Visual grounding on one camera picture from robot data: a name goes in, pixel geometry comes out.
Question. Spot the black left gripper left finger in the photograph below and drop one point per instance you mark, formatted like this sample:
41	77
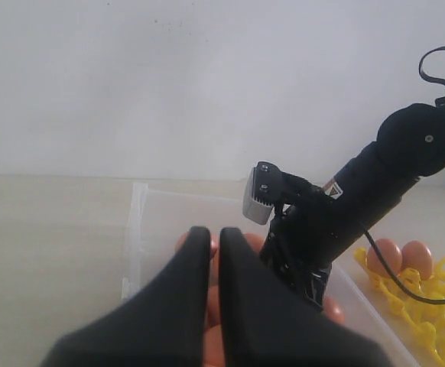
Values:
162	325

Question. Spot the clear plastic bin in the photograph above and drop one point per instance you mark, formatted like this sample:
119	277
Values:
157	219

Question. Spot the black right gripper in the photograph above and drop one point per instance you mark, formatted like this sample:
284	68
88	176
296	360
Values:
291	245

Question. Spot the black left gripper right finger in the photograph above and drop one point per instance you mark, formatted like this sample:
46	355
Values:
265	324

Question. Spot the yellow plastic egg tray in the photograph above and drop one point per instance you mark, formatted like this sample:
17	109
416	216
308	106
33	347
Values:
422	324

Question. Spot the brown egg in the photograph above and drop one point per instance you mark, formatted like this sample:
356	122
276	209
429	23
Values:
332	310
213	351
212	317
391	254
255	241
185	242
417	255

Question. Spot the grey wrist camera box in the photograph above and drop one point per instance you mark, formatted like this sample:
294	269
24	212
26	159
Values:
262	191

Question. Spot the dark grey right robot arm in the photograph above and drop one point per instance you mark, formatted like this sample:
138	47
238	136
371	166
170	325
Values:
410	145

